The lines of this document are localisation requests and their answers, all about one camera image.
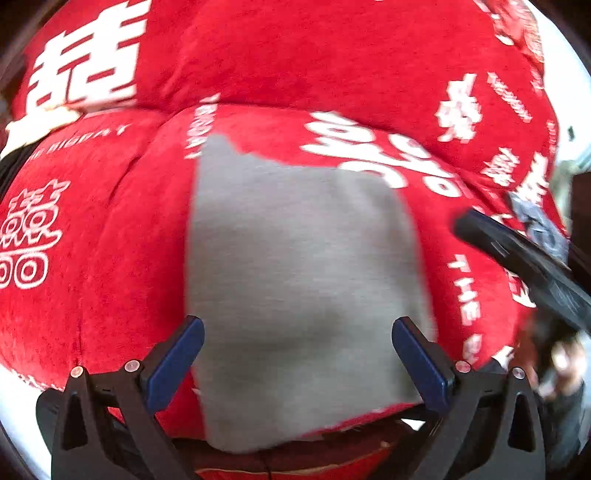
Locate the white cloth item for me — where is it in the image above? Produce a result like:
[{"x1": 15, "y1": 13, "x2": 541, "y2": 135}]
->
[{"x1": 1, "y1": 106, "x2": 82, "y2": 159}]

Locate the red quilt with white print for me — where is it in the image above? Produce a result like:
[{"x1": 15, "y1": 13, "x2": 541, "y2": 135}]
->
[{"x1": 1, "y1": 104, "x2": 534, "y2": 440}]

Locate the red pillow with white characters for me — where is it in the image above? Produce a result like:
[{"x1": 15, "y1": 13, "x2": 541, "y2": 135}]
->
[{"x1": 8, "y1": 1, "x2": 559, "y2": 208}]

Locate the person right hand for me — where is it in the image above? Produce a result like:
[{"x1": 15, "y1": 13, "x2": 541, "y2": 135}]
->
[{"x1": 509, "y1": 318, "x2": 588, "y2": 401}]

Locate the grey blue denim garment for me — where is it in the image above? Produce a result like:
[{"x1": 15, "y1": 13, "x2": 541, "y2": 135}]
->
[{"x1": 504, "y1": 192, "x2": 570, "y2": 265}]

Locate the grey knit sweater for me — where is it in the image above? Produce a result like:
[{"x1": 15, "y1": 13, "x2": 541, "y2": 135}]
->
[{"x1": 186, "y1": 135, "x2": 435, "y2": 453}]

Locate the black cloth item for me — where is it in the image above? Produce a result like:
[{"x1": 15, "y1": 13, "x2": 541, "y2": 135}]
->
[{"x1": 0, "y1": 142, "x2": 38, "y2": 201}]

